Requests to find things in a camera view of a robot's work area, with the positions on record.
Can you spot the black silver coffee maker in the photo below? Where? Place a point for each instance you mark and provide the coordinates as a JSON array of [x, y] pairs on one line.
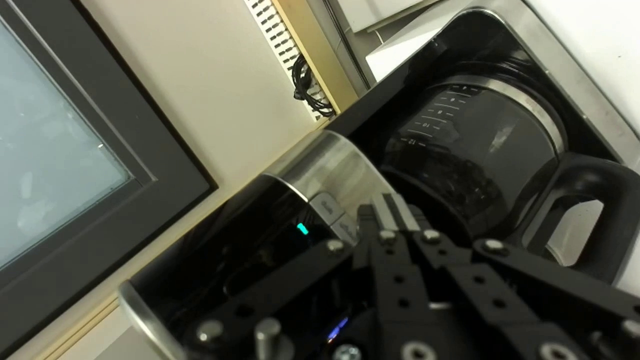
[[327, 179]]

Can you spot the black framed window panel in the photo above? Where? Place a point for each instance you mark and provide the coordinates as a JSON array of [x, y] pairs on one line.
[[91, 169]]

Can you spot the white vent grille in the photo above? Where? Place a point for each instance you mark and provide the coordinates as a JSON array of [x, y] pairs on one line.
[[281, 41]]

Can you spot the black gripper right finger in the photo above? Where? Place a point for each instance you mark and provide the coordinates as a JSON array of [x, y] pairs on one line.
[[529, 307]]

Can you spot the black glass coffee carafe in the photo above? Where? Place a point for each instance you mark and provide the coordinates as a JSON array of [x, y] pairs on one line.
[[491, 160]]

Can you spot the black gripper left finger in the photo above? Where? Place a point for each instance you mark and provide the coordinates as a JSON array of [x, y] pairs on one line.
[[293, 295]]

